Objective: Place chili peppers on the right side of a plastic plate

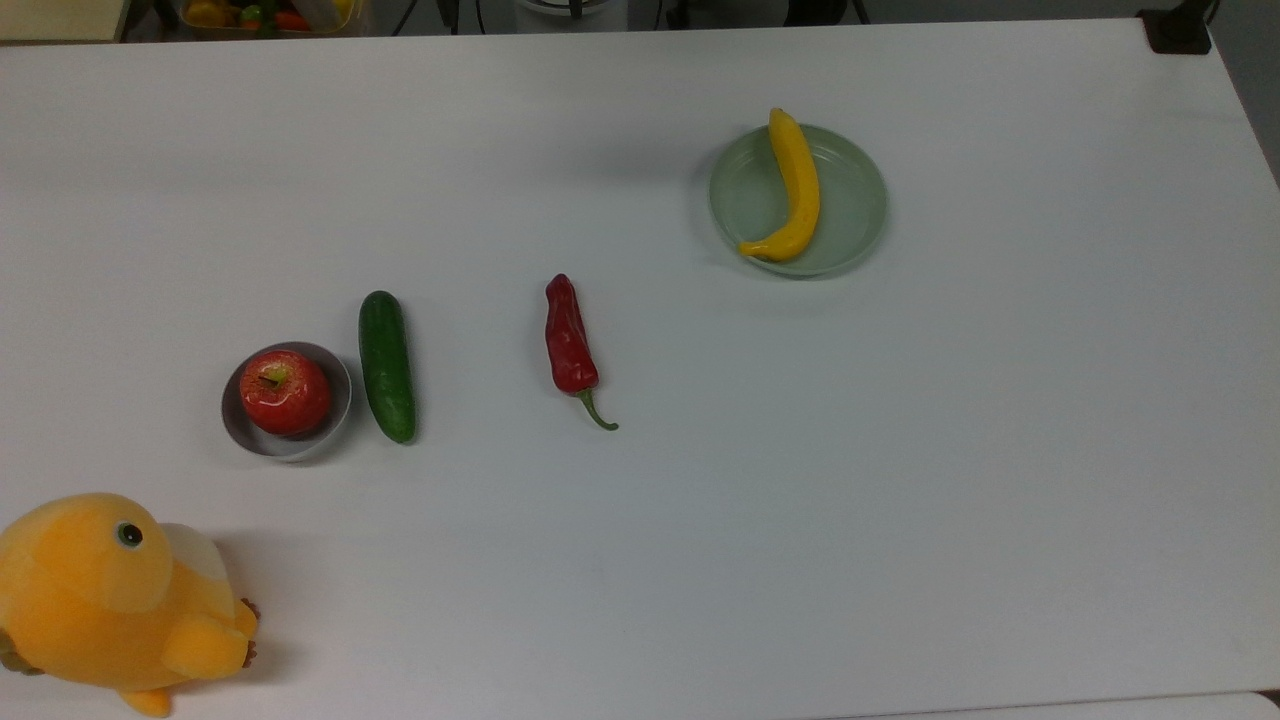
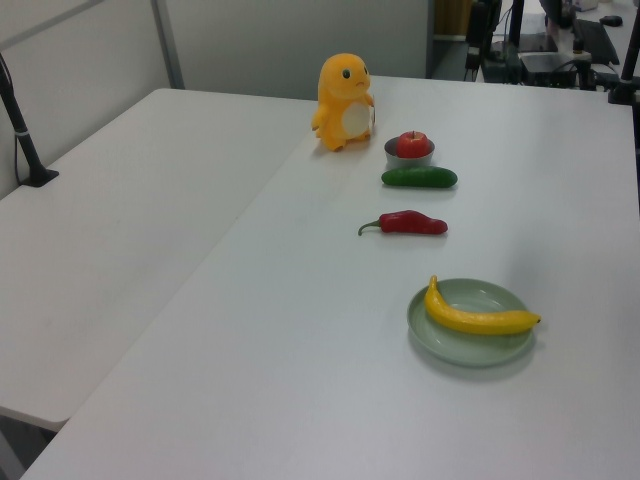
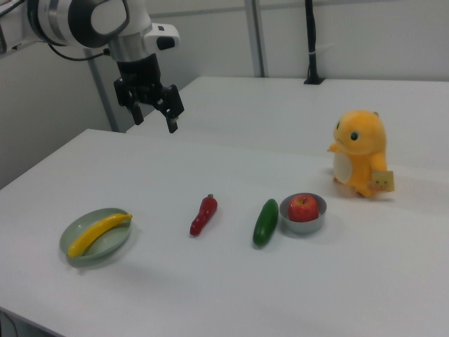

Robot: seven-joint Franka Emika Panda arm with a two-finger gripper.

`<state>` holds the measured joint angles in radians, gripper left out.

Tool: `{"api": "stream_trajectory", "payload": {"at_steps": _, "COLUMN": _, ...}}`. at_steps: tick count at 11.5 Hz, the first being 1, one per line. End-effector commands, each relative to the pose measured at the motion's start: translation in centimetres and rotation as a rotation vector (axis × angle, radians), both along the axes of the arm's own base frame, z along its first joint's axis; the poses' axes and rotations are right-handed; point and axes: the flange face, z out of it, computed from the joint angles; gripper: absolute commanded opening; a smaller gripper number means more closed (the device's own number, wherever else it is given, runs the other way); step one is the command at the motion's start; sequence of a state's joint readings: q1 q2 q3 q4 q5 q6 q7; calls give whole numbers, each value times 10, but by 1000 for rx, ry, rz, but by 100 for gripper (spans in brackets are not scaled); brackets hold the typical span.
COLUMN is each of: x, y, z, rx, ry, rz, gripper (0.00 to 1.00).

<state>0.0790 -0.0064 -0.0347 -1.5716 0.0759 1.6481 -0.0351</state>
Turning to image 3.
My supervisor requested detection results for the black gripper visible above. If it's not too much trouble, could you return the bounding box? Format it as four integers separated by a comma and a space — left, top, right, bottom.
112, 52, 186, 135

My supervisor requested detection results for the red toy chili pepper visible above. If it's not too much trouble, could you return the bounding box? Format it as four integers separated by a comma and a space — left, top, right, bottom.
189, 193, 218, 237

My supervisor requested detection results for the pale green plastic plate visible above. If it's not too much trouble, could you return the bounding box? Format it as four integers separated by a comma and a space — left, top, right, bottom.
59, 208, 135, 268

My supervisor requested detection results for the yellow toy banana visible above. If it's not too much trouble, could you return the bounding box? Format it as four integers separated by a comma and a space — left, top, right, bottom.
67, 213, 133, 258

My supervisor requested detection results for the green toy cucumber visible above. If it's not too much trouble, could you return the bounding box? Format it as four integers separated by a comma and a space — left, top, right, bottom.
252, 198, 279, 249

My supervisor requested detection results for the black stand pole with base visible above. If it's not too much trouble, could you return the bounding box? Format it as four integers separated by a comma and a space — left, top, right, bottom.
303, 0, 326, 86

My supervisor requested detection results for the red toy apple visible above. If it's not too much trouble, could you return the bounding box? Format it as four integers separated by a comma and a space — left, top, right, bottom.
288, 195, 320, 223

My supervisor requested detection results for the small grey bowl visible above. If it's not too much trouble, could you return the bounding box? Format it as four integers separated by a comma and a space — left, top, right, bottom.
279, 192, 328, 235

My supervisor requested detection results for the orange plush toy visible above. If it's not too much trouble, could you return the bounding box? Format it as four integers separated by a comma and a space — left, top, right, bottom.
327, 110, 389, 197

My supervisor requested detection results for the yellow plush hang tag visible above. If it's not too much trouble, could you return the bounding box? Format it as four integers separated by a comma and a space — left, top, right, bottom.
370, 171, 395, 193

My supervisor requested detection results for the grey partition post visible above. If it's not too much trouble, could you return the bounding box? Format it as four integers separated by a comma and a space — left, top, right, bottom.
83, 48, 121, 133
243, 0, 266, 78

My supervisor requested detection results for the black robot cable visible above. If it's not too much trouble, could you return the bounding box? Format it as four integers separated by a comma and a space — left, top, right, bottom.
43, 34, 112, 62

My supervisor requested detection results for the thin black floor cable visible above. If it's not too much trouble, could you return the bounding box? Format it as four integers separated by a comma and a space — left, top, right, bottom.
0, 310, 19, 337

